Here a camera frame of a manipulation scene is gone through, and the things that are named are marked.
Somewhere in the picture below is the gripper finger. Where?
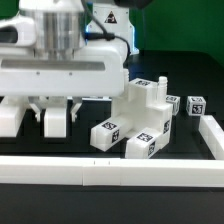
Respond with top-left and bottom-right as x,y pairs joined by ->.
70,97 -> 82,121
28,96 -> 47,122

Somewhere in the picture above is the white chair back frame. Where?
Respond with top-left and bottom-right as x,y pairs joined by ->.
0,96 -> 109,138

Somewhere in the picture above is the white tagged cube left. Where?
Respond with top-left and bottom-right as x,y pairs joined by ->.
166,95 -> 180,116

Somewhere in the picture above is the white front fence bar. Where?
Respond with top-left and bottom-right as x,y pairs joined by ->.
0,156 -> 224,187

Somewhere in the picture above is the white fence bar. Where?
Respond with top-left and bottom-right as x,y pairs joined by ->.
0,156 -> 224,187
199,115 -> 224,160

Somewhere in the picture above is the white tagged cube right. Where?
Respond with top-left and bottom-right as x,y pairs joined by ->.
186,96 -> 206,116

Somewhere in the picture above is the white chair seat part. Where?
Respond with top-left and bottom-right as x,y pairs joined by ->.
111,76 -> 173,149

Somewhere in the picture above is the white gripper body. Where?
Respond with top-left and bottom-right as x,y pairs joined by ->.
0,18 -> 125,97

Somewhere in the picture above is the white right fence bar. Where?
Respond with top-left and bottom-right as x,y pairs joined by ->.
199,115 -> 224,160

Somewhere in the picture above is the white tagged cube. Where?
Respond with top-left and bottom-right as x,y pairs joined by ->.
166,95 -> 180,116
186,96 -> 206,116

